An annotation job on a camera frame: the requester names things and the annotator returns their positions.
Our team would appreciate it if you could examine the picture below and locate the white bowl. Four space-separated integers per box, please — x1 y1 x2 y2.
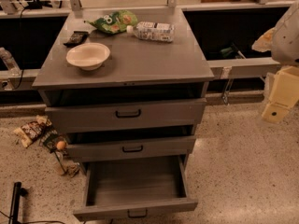
66 43 110 71

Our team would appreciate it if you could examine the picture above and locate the dark green packet on floor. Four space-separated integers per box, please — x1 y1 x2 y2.
38 128 65 153

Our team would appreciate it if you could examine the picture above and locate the grey drawer cabinet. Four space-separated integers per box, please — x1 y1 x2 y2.
32 7 216 173

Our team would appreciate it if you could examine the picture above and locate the grey top drawer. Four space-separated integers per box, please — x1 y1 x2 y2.
46 99 206 133

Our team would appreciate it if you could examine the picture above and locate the crumpled wrapper on floor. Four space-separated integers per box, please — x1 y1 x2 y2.
66 163 79 177

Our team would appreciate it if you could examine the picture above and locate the grey middle drawer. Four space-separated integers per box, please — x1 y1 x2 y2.
67 135 195 162

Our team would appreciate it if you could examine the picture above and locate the clear plastic water bottle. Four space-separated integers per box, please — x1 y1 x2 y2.
126 21 175 43

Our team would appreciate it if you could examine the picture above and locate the grey bottom drawer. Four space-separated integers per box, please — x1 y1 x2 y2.
74 156 198 221

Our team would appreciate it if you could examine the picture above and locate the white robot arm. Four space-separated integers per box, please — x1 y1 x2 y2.
251 0 299 123

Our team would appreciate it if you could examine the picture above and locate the grey drawer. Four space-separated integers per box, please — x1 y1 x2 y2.
46 99 206 133
67 135 195 162
74 156 198 221

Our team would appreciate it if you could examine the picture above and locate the black stand on floor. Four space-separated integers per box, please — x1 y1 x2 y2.
8 182 28 224

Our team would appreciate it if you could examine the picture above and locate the brown snack bag on floor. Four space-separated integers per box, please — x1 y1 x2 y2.
13 115 51 147

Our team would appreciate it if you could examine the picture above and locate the black cable at left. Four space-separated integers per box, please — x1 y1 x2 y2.
13 7 26 91

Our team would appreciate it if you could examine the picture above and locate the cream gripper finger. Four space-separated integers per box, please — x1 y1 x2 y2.
262 66 299 123

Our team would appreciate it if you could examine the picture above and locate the dark snack bar wrapper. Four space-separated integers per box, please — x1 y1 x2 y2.
64 31 89 48

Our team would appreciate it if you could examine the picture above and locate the clear bottle at left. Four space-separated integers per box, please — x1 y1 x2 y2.
0 48 21 77

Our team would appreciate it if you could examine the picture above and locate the orange ball on floor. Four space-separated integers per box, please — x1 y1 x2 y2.
56 141 66 150

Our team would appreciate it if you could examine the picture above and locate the clear bottle on floor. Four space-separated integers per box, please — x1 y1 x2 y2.
49 152 65 175

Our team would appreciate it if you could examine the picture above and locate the green snack bag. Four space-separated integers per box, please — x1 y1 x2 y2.
85 10 138 35

